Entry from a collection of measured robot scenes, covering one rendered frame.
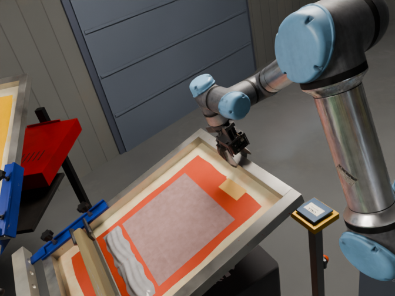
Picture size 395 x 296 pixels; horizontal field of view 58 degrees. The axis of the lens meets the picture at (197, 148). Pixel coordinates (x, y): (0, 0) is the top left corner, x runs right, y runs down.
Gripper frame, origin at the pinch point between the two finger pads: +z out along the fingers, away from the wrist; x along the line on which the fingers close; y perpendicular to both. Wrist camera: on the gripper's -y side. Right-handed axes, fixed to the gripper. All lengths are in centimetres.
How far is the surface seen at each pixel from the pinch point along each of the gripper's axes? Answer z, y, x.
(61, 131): 3, -126, -49
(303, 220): 33.7, 12.9, 7.4
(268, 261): 28.1, 19.2, -14.2
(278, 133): 162, -169, 112
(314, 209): 33.6, 12.9, 13.5
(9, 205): -16, -47, -76
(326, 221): 35.3, 18.6, 13.1
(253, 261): 27.1, 15.7, -17.9
